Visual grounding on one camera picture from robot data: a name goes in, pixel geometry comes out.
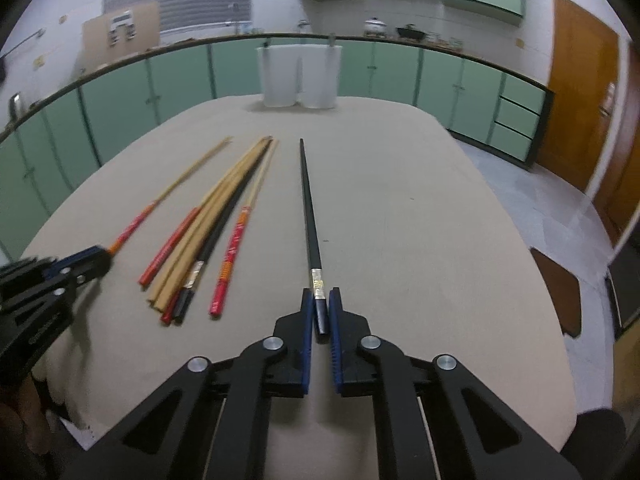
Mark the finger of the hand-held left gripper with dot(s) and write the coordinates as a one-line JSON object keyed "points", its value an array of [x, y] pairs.
{"points": [[25, 272], [87, 265]]}

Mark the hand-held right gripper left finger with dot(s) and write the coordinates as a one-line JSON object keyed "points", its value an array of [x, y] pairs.
{"points": [[306, 345]]}

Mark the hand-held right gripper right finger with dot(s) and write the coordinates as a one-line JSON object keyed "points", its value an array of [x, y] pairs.
{"points": [[336, 347]]}

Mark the plain bamboo chopstick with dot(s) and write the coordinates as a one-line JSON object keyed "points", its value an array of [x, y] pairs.
{"points": [[165, 281], [177, 280]]}

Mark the black chopstick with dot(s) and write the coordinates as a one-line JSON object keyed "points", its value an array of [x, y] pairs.
{"points": [[213, 240], [310, 210]]}

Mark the white chopstick holder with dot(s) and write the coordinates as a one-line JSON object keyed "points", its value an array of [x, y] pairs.
{"points": [[280, 80]]}

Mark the green lower kitchen cabinets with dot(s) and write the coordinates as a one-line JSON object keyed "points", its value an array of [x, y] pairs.
{"points": [[125, 105]]}

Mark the brown wooden stool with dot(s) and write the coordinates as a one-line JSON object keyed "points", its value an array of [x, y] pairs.
{"points": [[557, 290]]}

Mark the cardboard board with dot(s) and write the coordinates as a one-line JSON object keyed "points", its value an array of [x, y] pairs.
{"points": [[150, 25]]}

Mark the kitchen faucet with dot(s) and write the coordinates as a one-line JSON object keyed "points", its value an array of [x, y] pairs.
{"points": [[240, 20]]}

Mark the black appliance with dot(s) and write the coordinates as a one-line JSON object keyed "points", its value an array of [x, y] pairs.
{"points": [[625, 290]]}

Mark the white cooking pot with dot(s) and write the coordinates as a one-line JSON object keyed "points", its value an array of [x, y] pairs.
{"points": [[375, 27]]}

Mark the black wok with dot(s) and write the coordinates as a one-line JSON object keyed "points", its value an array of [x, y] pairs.
{"points": [[411, 32]]}

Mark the wooden door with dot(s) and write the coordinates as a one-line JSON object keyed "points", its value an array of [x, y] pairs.
{"points": [[580, 95], [622, 175]]}

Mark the white bracket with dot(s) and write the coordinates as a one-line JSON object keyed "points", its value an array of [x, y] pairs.
{"points": [[121, 27]]}

